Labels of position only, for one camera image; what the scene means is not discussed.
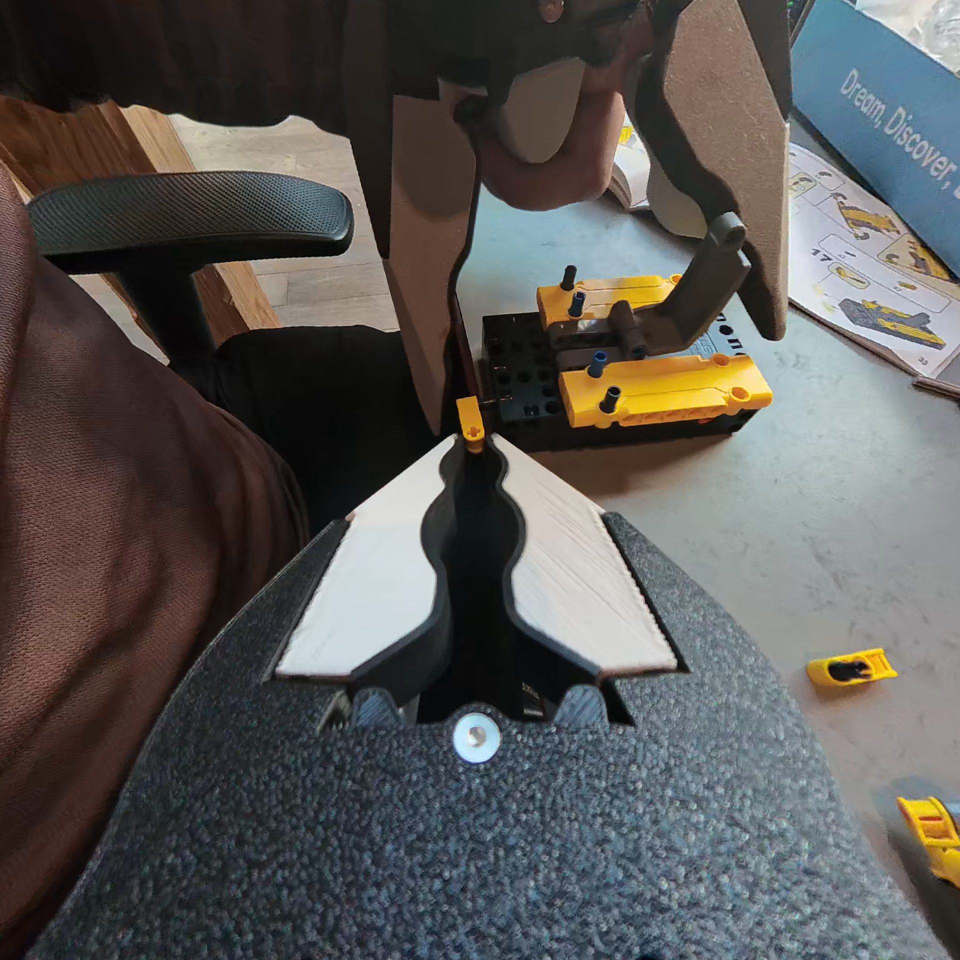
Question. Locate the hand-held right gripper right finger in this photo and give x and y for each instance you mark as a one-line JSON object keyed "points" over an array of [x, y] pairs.
{"points": [[592, 592]]}

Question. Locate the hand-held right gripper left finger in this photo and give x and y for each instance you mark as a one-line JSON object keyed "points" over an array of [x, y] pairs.
{"points": [[367, 592]]}

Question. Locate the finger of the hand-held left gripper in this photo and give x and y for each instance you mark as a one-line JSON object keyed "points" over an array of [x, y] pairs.
{"points": [[742, 150], [424, 225]]}

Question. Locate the small yellow connector piece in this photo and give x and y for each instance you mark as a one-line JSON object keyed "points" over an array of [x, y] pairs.
{"points": [[471, 420], [885, 664]]}

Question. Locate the small black pin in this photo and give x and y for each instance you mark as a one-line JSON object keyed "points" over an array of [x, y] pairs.
{"points": [[847, 671]]}

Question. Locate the person's left forearm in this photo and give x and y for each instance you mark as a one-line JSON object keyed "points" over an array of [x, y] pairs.
{"points": [[187, 52]]}

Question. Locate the grey desk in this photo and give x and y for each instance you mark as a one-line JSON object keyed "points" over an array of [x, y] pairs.
{"points": [[750, 525]]}

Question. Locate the person's left hand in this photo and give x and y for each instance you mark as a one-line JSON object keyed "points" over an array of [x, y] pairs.
{"points": [[562, 184]]}

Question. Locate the blue cardboard kit box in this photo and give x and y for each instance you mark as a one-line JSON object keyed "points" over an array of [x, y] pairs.
{"points": [[862, 75]]}

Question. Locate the instruction booklet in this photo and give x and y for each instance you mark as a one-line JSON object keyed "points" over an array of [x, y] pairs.
{"points": [[847, 247]]}

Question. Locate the person's dark trousers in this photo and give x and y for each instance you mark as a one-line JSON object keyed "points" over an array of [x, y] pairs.
{"points": [[315, 420]]}

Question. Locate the black block with yellow panels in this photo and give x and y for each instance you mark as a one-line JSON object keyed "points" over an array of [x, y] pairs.
{"points": [[660, 390]]}

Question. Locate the bundle of clear plastic bags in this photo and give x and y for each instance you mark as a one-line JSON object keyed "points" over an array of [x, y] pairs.
{"points": [[926, 22]]}

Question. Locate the black chair armrest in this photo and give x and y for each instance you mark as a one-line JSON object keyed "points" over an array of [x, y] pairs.
{"points": [[187, 214]]}

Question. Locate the person's brown shirt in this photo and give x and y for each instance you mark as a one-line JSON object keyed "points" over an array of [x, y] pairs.
{"points": [[112, 562]]}

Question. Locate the yellow vehicle hood assembly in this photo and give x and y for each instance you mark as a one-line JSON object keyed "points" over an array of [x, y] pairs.
{"points": [[934, 832]]}

